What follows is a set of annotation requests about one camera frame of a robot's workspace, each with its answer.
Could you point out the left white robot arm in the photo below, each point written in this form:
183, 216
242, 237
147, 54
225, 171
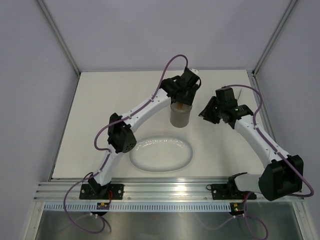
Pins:
117, 138

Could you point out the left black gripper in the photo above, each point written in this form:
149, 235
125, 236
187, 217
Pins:
188, 100

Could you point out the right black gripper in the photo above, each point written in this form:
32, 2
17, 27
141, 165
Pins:
206, 112

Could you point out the grey cylindrical lunch container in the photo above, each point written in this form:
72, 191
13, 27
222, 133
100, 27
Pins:
179, 120

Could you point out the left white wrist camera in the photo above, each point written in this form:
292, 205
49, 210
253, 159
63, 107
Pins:
195, 71

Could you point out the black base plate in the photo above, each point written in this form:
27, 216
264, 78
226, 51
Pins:
220, 191
113, 191

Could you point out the slotted cable duct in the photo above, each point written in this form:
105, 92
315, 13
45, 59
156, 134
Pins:
149, 207

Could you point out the white oval plate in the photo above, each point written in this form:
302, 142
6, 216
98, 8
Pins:
161, 154

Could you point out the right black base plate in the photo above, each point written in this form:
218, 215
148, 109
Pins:
220, 191

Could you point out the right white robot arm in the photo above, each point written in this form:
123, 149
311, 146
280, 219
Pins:
283, 173

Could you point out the aluminium mounting rail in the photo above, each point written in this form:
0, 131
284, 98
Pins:
153, 189

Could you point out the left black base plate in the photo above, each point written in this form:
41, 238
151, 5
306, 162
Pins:
113, 191

